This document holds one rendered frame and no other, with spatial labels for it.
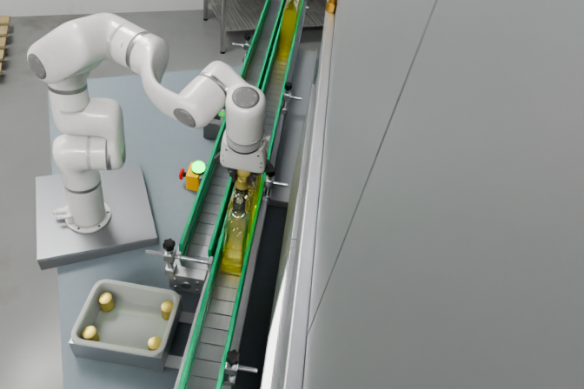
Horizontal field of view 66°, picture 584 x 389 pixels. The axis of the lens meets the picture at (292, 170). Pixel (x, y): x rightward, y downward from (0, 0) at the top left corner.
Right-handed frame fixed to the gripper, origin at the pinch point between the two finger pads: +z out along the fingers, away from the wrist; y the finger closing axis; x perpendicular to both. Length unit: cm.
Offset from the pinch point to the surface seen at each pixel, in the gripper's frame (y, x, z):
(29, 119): 149, -90, 145
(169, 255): 14.3, 17.4, 15.8
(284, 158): -8.8, -30.1, 37.7
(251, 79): 11, -72, 49
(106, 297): 29.7, 27.1, 29.2
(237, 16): 51, -234, 164
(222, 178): 9.5, -16.0, 33.9
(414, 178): -16, 38, -72
